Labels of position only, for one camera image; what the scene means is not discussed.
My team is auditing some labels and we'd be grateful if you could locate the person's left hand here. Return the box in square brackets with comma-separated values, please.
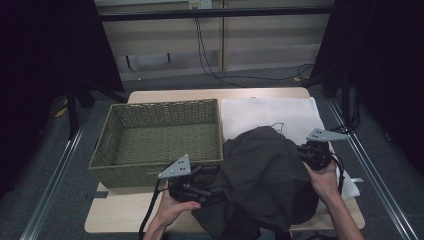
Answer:
[156, 189, 203, 228]

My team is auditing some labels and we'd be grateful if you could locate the white mesh laundry bag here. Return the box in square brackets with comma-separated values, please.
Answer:
[219, 96, 364, 202]

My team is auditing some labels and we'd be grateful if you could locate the person's right hand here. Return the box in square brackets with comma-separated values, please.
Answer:
[303, 159, 341, 205]

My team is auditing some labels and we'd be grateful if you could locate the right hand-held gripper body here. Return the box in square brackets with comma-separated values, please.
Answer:
[297, 128, 352, 172]

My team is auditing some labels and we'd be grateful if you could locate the person's lap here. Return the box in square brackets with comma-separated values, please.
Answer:
[164, 232, 216, 240]

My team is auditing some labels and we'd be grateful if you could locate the green woven basket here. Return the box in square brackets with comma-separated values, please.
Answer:
[88, 98, 224, 190]

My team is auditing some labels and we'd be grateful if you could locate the hand-held gripper cable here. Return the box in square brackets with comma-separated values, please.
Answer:
[329, 152, 346, 196]
[138, 179, 162, 240]

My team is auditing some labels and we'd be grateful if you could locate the black garment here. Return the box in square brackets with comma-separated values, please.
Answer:
[191, 125, 320, 240]

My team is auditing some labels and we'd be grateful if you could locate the black stand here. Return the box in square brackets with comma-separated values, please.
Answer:
[301, 64, 355, 128]
[64, 78, 128, 141]

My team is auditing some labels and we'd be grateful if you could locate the yellow tape piece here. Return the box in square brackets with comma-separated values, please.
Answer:
[54, 105, 70, 119]

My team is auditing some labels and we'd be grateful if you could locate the black horizontal bar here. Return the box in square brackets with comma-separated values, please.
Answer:
[98, 5, 335, 23]

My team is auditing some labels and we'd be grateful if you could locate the black floor cable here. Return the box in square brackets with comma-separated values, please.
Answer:
[194, 16, 315, 89]

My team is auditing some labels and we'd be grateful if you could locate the white wall socket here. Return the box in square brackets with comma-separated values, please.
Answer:
[188, 0, 214, 10]

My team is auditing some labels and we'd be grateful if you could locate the metal floor rail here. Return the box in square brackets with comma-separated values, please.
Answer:
[19, 123, 88, 240]
[327, 99, 420, 240]

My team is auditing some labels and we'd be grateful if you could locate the bundle of black cables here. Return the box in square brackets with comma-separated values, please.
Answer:
[328, 93, 362, 134]

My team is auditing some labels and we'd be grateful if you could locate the black curtain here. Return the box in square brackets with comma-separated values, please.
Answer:
[313, 0, 424, 176]
[0, 0, 125, 201]

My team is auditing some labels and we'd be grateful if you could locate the right hand-held gripper cable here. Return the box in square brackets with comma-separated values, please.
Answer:
[329, 152, 346, 196]

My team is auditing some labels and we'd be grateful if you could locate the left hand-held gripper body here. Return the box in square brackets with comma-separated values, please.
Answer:
[157, 153, 206, 204]

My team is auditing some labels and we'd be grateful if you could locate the left hand-held gripper cable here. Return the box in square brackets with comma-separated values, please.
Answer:
[138, 179, 162, 240]

